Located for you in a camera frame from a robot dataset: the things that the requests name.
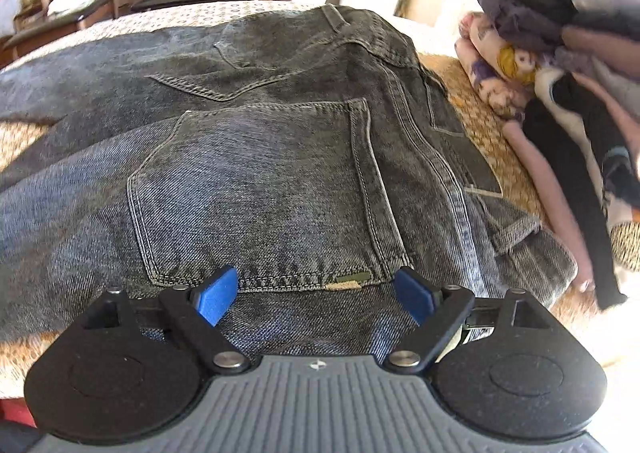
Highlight black white folded garment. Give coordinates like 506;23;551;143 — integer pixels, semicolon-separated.
522;67;639;310

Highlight patterned beige tablecloth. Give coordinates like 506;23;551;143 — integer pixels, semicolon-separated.
0;0;640;401

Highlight pink cartoon print folded garment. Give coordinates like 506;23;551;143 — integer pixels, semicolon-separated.
454;12;544;119

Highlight dark grey denim jeans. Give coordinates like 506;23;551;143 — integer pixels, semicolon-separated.
0;3;580;357

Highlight mauve folded garments stack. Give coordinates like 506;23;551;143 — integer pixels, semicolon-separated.
470;0;640;292

